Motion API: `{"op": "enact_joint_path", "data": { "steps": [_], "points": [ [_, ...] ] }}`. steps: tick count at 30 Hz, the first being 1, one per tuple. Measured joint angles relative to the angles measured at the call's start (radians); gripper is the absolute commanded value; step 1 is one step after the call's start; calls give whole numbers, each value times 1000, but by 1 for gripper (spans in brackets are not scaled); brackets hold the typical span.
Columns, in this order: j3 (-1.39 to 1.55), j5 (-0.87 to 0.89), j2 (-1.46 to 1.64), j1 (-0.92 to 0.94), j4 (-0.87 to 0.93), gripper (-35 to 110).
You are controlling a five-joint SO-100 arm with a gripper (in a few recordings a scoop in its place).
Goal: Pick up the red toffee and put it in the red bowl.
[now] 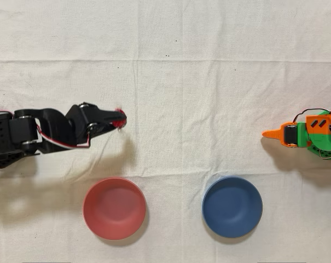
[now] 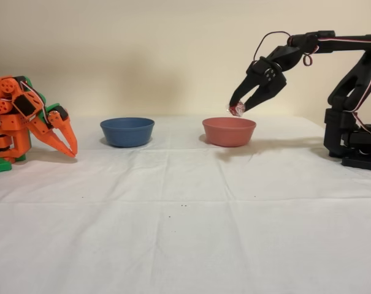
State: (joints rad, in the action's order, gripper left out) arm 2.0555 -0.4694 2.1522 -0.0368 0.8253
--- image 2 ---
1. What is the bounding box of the red candy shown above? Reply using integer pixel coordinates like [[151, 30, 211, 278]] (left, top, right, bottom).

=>
[[224, 99, 246, 119]]

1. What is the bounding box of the red bowl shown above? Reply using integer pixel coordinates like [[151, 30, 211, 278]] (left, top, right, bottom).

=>
[[202, 116, 257, 148]]

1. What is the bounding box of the blue bowl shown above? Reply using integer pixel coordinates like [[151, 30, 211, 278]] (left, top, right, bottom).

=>
[[99, 117, 156, 148]]

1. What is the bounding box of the white tablecloth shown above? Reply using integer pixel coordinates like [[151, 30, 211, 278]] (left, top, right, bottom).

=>
[[0, 115, 371, 294]]

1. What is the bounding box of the orange arm servo cable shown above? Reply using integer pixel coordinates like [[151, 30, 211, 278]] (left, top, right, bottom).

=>
[[18, 78, 50, 125]]

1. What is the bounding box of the red white gripper servo cable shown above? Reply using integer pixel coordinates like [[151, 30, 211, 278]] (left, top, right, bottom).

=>
[[254, 31, 371, 66]]

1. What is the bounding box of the red white base servo cable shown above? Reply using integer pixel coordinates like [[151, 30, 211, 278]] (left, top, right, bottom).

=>
[[350, 50, 371, 145]]

